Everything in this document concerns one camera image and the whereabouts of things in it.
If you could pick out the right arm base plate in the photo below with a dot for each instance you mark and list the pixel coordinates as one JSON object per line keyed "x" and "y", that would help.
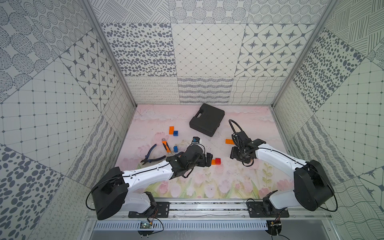
{"x": 259, "y": 209}

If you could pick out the orange handled tool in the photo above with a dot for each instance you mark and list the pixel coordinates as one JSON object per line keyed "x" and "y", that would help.
{"x": 166, "y": 146}

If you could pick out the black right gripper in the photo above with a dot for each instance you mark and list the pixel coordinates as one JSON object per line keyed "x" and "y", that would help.
{"x": 233, "y": 155}

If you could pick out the left controller board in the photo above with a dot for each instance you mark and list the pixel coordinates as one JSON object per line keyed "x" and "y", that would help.
{"x": 145, "y": 229}

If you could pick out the controller board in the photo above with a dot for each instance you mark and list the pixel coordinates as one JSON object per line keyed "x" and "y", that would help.
{"x": 274, "y": 228}
{"x": 145, "y": 229}

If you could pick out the black plastic carrying case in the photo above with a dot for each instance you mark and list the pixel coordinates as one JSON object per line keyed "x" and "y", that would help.
{"x": 207, "y": 119}

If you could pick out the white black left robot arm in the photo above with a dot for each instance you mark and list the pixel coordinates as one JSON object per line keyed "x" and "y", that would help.
{"x": 118, "y": 190}

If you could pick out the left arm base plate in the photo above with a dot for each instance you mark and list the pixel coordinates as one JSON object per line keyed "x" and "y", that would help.
{"x": 161, "y": 210}

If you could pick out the right controller board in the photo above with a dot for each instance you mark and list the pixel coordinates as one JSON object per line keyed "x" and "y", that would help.
{"x": 274, "y": 228}

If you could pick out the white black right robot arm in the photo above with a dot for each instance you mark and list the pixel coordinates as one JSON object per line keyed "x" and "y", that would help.
{"x": 312, "y": 187}

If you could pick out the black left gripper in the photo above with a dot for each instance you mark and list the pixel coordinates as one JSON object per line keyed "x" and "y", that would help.
{"x": 205, "y": 159}

